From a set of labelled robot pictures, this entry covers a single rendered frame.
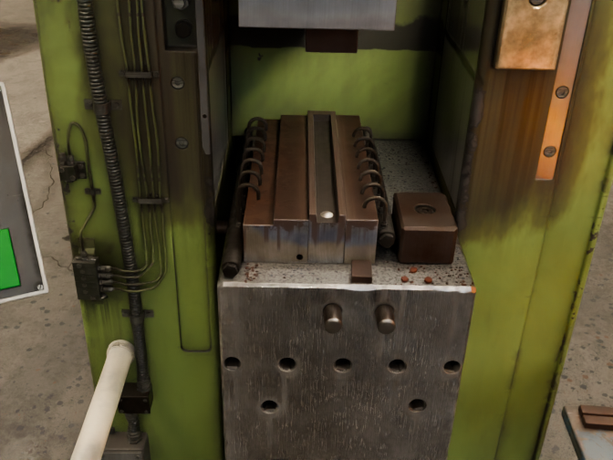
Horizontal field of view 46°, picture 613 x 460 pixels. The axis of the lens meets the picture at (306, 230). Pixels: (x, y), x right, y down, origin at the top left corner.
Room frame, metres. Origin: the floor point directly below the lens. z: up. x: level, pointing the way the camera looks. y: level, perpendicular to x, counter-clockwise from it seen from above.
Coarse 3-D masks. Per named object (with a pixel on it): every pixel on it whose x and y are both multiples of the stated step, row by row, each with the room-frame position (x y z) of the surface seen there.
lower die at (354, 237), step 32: (288, 128) 1.28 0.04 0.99; (352, 128) 1.29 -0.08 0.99; (288, 160) 1.14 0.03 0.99; (352, 160) 1.14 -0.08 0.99; (288, 192) 1.02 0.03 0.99; (352, 192) 1.02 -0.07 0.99; (256, 224) 0.93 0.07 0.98; (288, 224) 0.93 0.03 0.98; (320, 224) 0.93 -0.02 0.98; (352, 224) 0.93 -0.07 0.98; (256, 256) 0.93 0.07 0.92; (288, 256) 0.93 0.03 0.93; (320, 256) 0.93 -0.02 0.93; (352, 256) 0.93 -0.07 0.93
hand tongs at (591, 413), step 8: (584, 408) 0.87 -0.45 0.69; (592, 408) 0.87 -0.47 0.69; (600, 408) 0.87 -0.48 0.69; (608, 408) 0.87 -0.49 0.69; (584, 416) 0.85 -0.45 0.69; (592, 416) 0.85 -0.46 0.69; (600, 416) 0.85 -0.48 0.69; (608, 416) 0.86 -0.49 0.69; (584, 424) 0.84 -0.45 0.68; (592, 424) 0.84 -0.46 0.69; (600, 424) 0.84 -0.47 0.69; (608, 424) 0.84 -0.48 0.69
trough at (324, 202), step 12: (324, 120) 1.33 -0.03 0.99; (324, 132) 1.27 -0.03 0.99; (324, 144) 1.22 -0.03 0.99; (324, 156) 1.17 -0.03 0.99; (324, 168) 1.12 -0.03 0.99; (324, 180) 1.07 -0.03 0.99; (336, 180) 1.05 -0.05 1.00; (324, 192) 1.03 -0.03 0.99; (336, 192) 1.02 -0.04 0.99; (324, 204) 0.99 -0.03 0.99; (336, 204) 0.99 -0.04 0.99; (336, 216) 0.95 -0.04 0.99
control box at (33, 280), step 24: (0, 96) 0.89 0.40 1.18; (0, 120) 0.87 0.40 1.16; (0, 144) 0.85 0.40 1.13; (0, 168) 0.84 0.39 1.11; (0, 192) 0.82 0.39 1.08; (24, 192) 0.83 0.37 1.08; (0, 216) 0.81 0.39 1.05; (24, 216) 0.82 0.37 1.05; (24, 240) 0.80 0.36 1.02; (24, 264) 0.78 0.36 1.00; (24, 288) 0.77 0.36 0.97; (48, 288) 0.78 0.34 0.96
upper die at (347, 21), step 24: (240, 0) 0.93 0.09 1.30; (264, 0) 0.93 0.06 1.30; (288, 0) 0.93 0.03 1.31; (312, 0) 0.93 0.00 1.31; (336, 0) 0.93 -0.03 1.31; (360, 0) 0.93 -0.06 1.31; (384, 0) 0.93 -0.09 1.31; (240, 24) 0.93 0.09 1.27; (264, 24) 0.93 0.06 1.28; (288, 24) 0.93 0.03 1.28; (312, 24) 0.93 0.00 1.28; (336, 24) 0.93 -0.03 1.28; (360, 24) 0.93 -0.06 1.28; (384, 24) 0.93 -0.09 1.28
